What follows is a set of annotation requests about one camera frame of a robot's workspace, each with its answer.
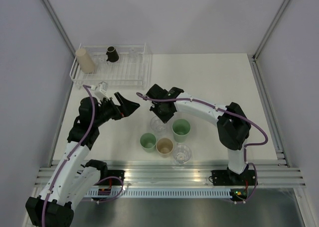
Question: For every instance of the aluminium mounting rail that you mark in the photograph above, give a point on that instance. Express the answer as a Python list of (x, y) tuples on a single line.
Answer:
[(153, 171)]

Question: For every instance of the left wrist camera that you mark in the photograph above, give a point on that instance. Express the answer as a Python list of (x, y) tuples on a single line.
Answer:
[(100, 90)]

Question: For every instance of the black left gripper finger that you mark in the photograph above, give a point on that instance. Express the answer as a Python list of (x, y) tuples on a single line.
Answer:
[(128, 110), (122, 101)]

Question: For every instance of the left aluminium frame post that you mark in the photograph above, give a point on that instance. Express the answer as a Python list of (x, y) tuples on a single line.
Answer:
[(58, 25)]

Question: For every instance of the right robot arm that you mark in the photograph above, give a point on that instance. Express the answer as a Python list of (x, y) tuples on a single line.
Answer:
[(233, 131)]

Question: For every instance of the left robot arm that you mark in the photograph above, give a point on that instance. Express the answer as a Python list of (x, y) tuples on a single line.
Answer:
[(56, 203)]

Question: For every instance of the black brown cup holder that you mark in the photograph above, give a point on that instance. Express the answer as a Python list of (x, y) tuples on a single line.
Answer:
[(112, 55)]

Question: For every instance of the tall green plastic cup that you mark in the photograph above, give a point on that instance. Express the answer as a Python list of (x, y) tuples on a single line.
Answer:
[(181, 129)]

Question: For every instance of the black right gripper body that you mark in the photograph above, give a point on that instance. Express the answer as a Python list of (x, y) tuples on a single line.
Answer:
[(164, 115)]

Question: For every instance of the white slotted cable duct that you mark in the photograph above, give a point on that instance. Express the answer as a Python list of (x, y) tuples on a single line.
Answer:
[(161, 193)]

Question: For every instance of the white wire dish rack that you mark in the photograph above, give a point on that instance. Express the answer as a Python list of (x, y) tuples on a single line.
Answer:
[(125, 72)]

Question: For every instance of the short green plastic cup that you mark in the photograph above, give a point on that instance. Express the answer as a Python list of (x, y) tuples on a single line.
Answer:
[(148, 142)]

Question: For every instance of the right aluminium frame post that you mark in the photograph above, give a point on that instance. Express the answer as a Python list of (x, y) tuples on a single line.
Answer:
[(271, 28)]

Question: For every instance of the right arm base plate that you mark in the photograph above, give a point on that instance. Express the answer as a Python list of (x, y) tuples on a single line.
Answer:
[(228, 178)]

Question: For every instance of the beige plastic cup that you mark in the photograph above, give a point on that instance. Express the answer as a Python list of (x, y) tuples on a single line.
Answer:
[(85, 61), (164, 147)]

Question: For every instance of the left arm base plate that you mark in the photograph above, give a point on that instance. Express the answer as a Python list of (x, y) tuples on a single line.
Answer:
[(112, 178)]

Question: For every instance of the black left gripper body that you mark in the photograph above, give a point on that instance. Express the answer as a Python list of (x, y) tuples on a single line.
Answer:
[(111, 110)]

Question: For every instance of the clear faceted glass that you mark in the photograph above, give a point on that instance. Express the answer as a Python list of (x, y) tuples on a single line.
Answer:
[(133, 53), (102, 61), (181, 154), (158, 126)]

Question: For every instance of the aluminium frame post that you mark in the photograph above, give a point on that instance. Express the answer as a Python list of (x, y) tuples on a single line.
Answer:
[(58, 25), (271, 28)]

